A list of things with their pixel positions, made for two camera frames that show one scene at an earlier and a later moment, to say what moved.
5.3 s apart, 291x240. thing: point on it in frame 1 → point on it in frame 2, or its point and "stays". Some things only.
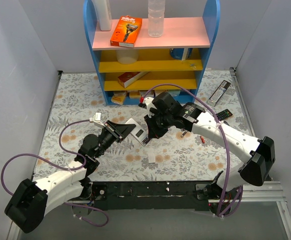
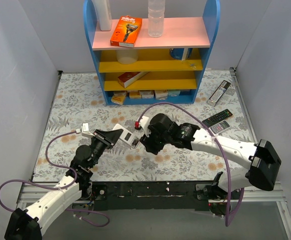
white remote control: [140, 133] → [128, 136]
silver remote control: [218, 93] stays
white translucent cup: [127, 56] stays
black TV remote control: [224, 114] stays
